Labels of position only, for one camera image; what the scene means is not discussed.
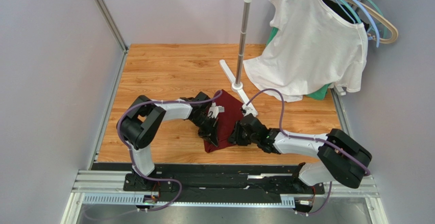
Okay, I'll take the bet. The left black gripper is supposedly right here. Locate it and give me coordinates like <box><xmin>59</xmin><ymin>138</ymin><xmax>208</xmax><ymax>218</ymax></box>
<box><xmin>191</xmin><ymin>114</ymin><xmax>219</xmax><ymax>147</ymax></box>

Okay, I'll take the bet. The dark red cloth napkin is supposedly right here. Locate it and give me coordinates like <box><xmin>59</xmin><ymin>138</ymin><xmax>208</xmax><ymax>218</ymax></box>
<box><xmin>204</xmin><ymin>90</ymin><xmax>244</xmax><ymax>153</ymax></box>

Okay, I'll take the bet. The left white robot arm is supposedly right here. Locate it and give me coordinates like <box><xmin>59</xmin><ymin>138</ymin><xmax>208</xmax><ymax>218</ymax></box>
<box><xmin>116</xmin><ymin>91</ymin><xmax>222</xmax><ymax>191</ymax></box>

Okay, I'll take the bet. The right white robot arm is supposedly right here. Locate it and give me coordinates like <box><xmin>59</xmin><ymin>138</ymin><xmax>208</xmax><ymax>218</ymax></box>
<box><xmin>228</xmin><ymin>114</ymin><xmax>372</xmax><ymax>189</ymax></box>

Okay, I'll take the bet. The green garment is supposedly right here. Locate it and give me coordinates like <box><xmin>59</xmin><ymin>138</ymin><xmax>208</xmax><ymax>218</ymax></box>
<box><xmin>266</xmin><ymin>27</ymin><xmax>330</xmax><ymax>101</ymax></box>

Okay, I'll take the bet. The white t-shirt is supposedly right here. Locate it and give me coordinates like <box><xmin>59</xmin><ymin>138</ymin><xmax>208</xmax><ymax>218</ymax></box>
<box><xmin>244</xmin><ymin>0</ymin><xmax>368</xmax><ymax>102</ymax></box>

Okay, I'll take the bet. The white clothes rack stand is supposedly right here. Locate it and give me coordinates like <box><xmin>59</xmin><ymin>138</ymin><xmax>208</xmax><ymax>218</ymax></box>
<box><xmin>219</xmin><ymin>0</ymin><xmax>258</xmax><ymax>113</ymax></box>

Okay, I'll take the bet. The black garment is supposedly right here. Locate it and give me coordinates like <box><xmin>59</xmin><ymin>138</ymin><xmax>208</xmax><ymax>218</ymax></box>
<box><xmin>322</xmin><ymin>0</ymin><xmax>358</xmax><ymax>24</ymax></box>

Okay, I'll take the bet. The teal plastic hanger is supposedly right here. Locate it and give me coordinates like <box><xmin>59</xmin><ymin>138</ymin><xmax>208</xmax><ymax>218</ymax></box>
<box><xmin>318</xmin><ymin>0</ymin><xmax>388</xmax><ymax>39</ymax></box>

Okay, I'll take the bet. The wooden hanger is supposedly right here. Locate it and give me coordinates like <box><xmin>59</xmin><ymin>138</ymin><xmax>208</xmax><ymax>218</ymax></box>
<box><xmin>318</xmin><ymin>0</ymin><xmax>399</xmax><ymax>45</ymax></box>

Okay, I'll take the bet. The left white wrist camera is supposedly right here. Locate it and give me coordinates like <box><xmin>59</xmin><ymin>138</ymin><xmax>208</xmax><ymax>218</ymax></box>
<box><xmin>207</xmin><ymin>103</ymin><xmax>225</xmax><ymax>118</ymax></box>

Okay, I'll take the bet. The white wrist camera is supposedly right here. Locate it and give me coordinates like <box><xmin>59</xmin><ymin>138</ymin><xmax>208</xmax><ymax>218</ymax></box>
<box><xmin>241</xmin><ymin>104</ymin><xmax>258</xmax><ymax>117</ymax></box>
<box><xmin>207</xmin><ymin>103</ymin><xmax>225</xmax><ymax>118</ymax></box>

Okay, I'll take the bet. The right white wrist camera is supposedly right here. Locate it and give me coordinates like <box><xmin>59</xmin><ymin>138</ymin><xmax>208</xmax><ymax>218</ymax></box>
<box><xmin>241</xmin><ymin>104</ymin><xmax>258</xmax><ymax>117</ymax></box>

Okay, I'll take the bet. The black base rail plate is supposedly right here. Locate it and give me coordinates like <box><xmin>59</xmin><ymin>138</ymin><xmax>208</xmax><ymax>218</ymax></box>
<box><xmin>91</xmin><ymin>163</ymin><xmax>329</xmax><ymax>204</ymax></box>

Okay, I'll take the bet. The aluminium frame rail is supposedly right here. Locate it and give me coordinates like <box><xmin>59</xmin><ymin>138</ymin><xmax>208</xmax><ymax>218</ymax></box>
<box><xmin>95</xmin><ymin>0</ymin><xmax>129</xmax><ymax>53</ymax></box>

